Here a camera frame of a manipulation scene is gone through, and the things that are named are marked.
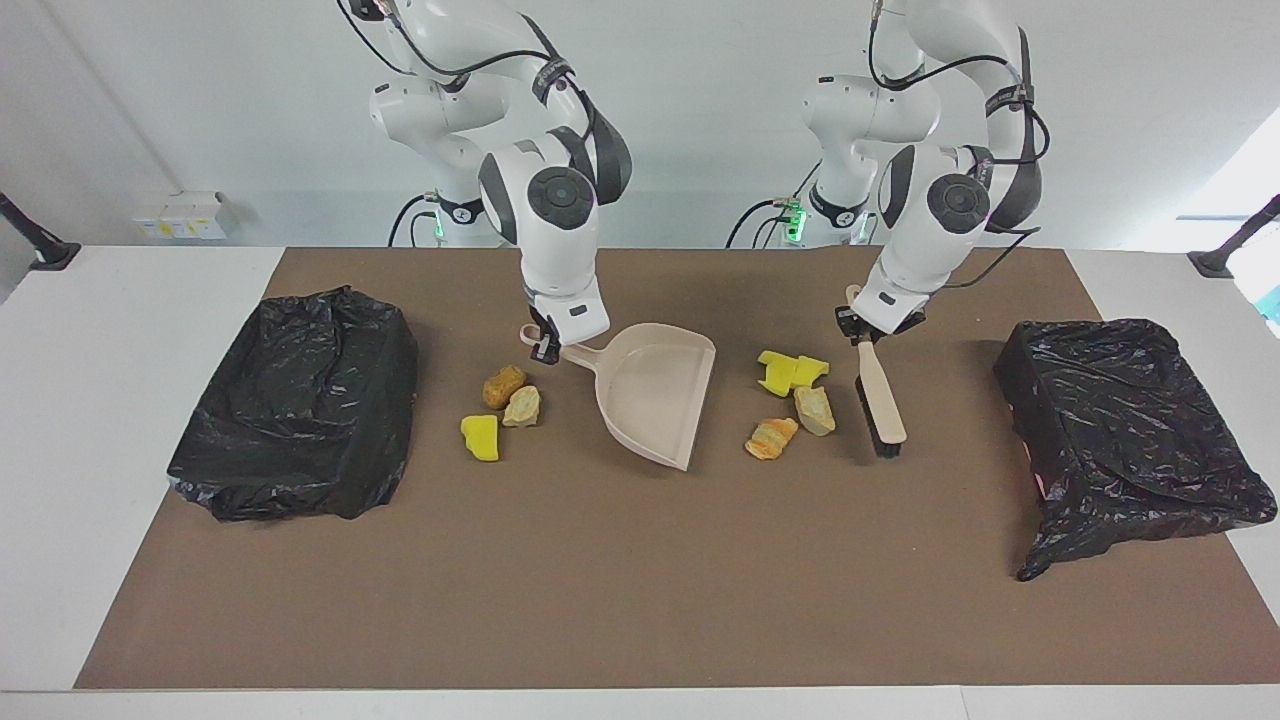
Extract brown bread roll toy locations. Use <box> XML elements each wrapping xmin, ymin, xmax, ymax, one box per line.
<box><xmin>482</xmin><ymin>364</ymin><xmax>528</xmax><ymax>410</ymax></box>

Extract pale dumpling toy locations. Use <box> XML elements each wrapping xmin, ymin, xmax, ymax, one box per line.
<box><xmin>794</xmin><ymin>385</ymin><xmax>837</xmax><ymax>438</ymax></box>
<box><xmin>501</xmin><ymin>385</ymin><xmax>543</xmax><ymax>429</ymax></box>

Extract beige brush black bristles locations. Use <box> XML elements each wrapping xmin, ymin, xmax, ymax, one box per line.
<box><xmin>846</xmin><ymin>285</ymin><xmax>908</xmax><ymax>459</ymax></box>

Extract yellow sponge green backing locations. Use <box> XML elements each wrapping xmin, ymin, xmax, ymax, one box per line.
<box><xmin>757</xmin><ymin>349</ymin><xmax>801</xmax><ymax>398</ymax></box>

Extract beige plastic dustpan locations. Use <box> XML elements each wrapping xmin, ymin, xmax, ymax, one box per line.
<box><xmin>518</xmin><ymin>322</ymin><xmax>718</xmax><ymax>472</ymax></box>

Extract orange croissant toy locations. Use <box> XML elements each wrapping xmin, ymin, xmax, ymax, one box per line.
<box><xmin>745</xmin><ymin>417</ymin><xmax>801</xmax><ymax>462</ymax></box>

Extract black bag bin pink rim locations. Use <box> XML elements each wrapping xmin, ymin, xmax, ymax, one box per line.
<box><xmin>992</xmin><ymin>318</ymin><xmax>1279</xmax><ymax>583</ymax></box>

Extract black trash bag bin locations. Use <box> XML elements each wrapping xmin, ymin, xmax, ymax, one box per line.
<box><xmin>166</xmin><ymin>285</ymin><xmax>420</xmax><ymax>523</ymax></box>

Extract brown table mat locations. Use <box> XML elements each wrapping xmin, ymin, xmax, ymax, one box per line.
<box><xmin>75</xmin><ymin>247</ymin><xmax>1280</xmax><ymax>691</ymax></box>

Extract black clamp stand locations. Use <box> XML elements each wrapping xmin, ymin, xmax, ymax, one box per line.
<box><xmin>0</xmin><ymin>190</ymin><xmax>82</xmax><ymax>272</ymax></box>
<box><xmin>1188</xmin><ymin>195</ymin><xmax>1280</xmax><ymax>279</ymax></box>

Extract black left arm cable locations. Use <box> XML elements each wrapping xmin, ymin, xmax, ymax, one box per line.
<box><xmin>866</xmin><ymin>0</ymin><xmax>1051</xmax><ymax>293</ymax></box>

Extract black base cable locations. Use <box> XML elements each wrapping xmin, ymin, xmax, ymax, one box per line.
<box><xmin>388</xmin><ymin>195</ymin><xmax>441</xmax><ymax>249</ymax></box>
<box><xmin>725</xmin><ymin>198</ymin><xmax>801</xmax><ymax>249</ymax></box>

